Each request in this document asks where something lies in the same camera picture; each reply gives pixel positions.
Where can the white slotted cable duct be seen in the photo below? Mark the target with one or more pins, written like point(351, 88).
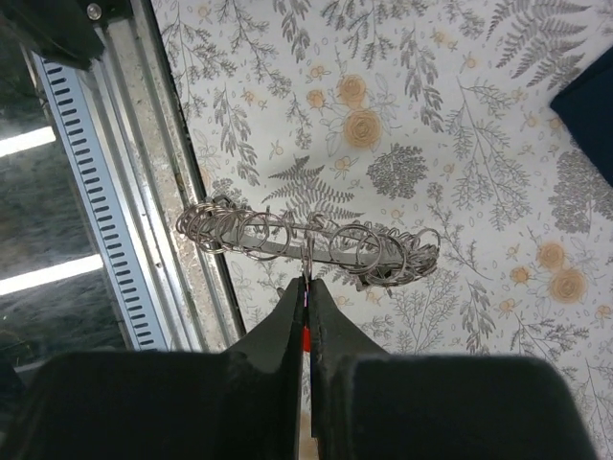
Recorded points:
point(78, 135)

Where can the red key tag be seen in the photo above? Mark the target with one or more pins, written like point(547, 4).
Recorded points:
point(306, 340)

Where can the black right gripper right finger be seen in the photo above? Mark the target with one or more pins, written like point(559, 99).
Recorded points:
point(370, 404)

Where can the steel disc with keyrings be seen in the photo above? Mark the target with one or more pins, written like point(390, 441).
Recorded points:
point(375, 256)

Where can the dark blue folded cloth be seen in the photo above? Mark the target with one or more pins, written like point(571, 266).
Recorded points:
point(585, 106)

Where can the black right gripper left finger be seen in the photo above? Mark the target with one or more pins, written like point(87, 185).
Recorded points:
point(242, 403)

